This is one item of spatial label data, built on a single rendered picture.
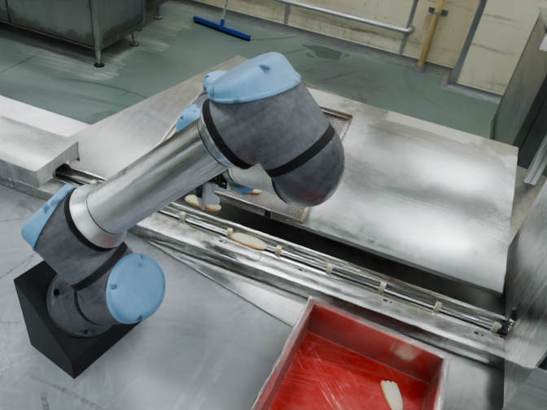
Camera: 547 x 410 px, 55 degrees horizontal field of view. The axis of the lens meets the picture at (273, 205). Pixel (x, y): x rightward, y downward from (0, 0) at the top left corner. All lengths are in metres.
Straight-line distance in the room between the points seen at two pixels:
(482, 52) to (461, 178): 3.01
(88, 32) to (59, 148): 2.54
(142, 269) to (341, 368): 0.51
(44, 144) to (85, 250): 0.78
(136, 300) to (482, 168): 1.17
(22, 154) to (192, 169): 0.90
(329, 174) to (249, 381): 0.58
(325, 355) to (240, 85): 0.72
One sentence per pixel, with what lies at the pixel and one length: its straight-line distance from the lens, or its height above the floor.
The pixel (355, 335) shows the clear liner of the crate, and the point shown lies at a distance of 1.20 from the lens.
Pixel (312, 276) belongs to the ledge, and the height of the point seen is 0.86.
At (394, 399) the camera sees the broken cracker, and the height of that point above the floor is 0.83.
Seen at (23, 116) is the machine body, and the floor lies 0.82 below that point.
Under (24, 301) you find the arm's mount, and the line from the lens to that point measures 1.12.
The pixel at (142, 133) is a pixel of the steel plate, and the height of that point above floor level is 0.82.
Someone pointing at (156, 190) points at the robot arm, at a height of 1.31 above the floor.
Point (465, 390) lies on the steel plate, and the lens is 1.29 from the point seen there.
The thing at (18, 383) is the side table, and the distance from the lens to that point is 1.20.
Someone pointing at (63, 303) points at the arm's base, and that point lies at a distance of 1.06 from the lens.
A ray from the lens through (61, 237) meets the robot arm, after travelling 0.90.
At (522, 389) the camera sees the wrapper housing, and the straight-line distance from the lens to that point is 1.20.
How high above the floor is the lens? 1.80
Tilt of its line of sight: 39 degrees down
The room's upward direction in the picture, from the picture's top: 9 degrees clockwise
